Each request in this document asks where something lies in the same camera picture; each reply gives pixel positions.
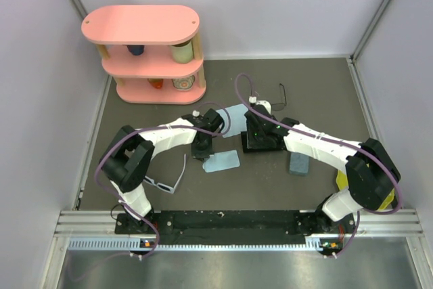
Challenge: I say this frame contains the light blue cleaning cloth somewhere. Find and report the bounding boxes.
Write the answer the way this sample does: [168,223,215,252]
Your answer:
[202,150,240,173]
[217,104,248,138]

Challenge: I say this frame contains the blue grey glasses case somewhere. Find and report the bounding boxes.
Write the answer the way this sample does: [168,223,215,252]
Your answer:
[289,152,309,176]

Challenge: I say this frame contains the white frame sunglasses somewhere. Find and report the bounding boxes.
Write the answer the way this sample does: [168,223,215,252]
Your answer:
[143,154,187,194]

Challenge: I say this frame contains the black glasses case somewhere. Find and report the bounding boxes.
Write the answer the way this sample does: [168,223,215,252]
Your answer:
[242,146,285,154]

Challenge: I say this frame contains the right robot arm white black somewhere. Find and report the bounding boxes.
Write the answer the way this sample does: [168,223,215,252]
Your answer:
[241,103,401,232]

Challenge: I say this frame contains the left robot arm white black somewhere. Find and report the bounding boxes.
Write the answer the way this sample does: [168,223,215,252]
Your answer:
[97,109,230,233]

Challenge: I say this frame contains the patterned ceramic bowl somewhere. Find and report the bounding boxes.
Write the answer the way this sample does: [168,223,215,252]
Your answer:
[172,75,196,91]

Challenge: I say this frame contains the orange red small cup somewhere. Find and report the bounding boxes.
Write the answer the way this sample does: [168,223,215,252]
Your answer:
[147,79,164,89]

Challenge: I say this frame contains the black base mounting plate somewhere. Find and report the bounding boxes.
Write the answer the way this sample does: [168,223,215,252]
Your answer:
[114,209,356,246]

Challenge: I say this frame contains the yellow green dotted plate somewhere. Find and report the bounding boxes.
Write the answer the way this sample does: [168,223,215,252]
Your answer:
[336,171,395,210]

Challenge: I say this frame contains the cream cylindrical jar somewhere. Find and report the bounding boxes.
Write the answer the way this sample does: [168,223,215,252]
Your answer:
[170,41,194,64]

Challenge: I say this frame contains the pink three-tier wooden shelf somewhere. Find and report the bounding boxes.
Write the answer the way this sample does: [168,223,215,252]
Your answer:
[81,5,206,105]

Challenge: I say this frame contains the dark blue cup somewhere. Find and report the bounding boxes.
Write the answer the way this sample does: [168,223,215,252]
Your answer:
[127,45,145,56]

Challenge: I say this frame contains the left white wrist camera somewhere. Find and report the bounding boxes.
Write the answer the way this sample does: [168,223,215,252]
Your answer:
[181,110,208,126]

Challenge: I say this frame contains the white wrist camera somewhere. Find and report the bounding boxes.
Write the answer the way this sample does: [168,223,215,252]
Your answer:
[248,96,272,114]
[181,110,208,126]

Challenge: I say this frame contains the thin black wire eyeglasses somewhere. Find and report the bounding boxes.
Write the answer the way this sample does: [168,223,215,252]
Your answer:
[271,83,287,112]

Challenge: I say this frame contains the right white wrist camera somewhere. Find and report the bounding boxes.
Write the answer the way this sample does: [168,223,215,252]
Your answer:
[248,96,272,114]

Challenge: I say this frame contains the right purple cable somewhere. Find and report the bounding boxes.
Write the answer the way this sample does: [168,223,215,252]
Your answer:
[235,72,404,259]

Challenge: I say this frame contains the aluminium rail with cable duct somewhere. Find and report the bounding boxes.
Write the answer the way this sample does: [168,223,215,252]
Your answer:
[54,209,423,252]

